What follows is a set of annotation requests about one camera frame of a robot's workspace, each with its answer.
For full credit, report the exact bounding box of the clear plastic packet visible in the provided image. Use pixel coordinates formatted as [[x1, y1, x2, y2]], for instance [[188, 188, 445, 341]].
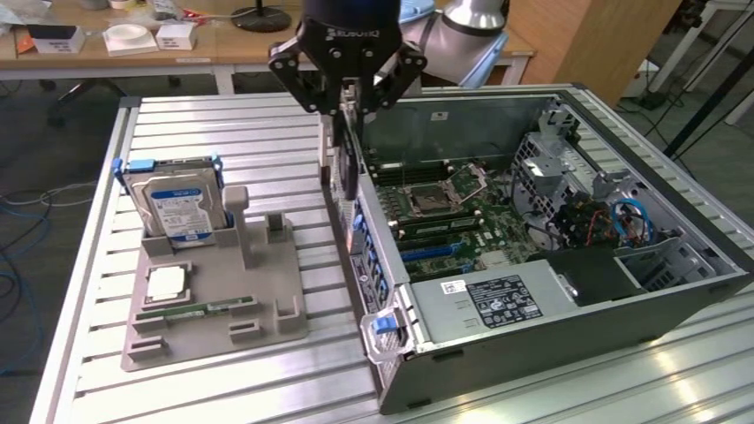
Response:
[[145, 0, 177, 21]]

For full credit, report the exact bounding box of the white box with black top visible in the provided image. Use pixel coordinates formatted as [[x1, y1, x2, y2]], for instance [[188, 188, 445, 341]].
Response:
[[28, 24, 88, 55]]

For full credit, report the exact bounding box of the green motherboard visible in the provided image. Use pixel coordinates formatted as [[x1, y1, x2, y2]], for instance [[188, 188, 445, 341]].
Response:
[[359, 148, 555, 284]]

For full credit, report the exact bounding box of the black lamp base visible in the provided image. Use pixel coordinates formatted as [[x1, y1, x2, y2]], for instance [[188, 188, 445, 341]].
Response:
[[229, 0, 294, 33]]

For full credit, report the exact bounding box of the grey power supply unit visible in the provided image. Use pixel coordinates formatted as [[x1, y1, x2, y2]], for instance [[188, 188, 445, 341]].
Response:
[[408, 260, 584, 345]]

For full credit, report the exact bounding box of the blue floor cable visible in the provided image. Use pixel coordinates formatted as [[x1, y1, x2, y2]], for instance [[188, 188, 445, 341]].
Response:
[[0, 193, 52, 376]]

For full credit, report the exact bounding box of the black Nvidia graphics card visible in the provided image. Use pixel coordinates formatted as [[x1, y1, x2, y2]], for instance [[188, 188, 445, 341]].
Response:
[[327, 77, 364, 202]]

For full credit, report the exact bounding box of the hard disk with blue rails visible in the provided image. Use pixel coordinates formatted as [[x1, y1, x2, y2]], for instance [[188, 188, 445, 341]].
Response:
[[110, 155, 224, 249]]

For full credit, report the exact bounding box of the white cardboard box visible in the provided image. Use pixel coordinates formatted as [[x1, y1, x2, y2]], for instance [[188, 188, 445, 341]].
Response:
[[154, 22, 198, 51]]

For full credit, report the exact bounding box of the green RAM stick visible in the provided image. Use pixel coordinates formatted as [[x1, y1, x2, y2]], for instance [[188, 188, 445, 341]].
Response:
[[136, 296, 256, 320]]

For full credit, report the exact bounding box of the grey plastic parts rack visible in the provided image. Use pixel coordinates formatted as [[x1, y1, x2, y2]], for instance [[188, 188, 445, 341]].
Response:
[[120, 185, 312, 373]]

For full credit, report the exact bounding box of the white metal frame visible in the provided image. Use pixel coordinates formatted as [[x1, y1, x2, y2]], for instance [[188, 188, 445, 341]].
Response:
[[661, 0, 754, 158]]

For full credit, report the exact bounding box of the wooden cabinet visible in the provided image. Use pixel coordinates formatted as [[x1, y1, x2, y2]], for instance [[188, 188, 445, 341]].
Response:
[[505, 0, 699, 107]]

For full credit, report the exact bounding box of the blue data wire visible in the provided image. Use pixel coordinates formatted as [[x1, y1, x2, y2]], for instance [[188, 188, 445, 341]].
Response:
[[609, 199, 655, 244]]

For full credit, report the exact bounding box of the large metal disk bay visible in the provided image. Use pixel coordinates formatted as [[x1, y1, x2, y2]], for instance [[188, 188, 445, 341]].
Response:
[[509, 105, 648, 248]]

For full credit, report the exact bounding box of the small metal disk bay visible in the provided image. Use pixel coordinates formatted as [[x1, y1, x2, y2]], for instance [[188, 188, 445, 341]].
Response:
[[615, 236, 718, 293]]

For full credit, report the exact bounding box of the metal socket cover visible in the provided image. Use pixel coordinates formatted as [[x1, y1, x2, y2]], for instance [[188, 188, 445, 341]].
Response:
[[445, 162, 491, 201]]

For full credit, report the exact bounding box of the CPU socket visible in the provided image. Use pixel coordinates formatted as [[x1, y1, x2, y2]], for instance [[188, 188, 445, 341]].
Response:
[[407, 181, 457, 218]]

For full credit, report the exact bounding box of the white bin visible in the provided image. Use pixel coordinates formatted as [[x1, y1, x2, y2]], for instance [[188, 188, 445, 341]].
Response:
[[621, 59, 659, 101]]

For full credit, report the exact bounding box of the open dark PC case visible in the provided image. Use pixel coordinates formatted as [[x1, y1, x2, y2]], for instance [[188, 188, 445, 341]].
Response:
[[316, 83, 754, 416]]

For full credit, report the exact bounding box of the wooden desk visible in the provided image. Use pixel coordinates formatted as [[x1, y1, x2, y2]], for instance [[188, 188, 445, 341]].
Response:
[[0, 0, 537, 85]]

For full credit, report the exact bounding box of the black office chair base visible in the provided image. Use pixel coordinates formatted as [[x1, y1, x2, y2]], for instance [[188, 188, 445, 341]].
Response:
[[40, 79, 128, 129]]

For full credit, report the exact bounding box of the black plastic air shroud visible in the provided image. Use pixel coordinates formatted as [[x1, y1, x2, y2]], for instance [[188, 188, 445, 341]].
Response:
[[544, 246, 647, 308]]

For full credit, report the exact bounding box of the blue expansion slot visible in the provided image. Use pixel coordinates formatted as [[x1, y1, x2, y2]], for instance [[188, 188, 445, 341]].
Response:
[[401, 244, 459, 262]]

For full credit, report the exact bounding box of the white floor cable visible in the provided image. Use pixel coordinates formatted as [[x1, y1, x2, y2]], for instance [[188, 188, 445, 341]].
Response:
[[0, 178, 101, 208]]

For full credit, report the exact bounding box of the silver CPU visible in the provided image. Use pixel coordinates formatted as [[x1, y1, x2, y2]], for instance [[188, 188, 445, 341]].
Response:
[[145, 268, 188, 299]]

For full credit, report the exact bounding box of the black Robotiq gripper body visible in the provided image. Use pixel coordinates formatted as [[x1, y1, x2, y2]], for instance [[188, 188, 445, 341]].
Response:
[[296, 0, 405, 81]]

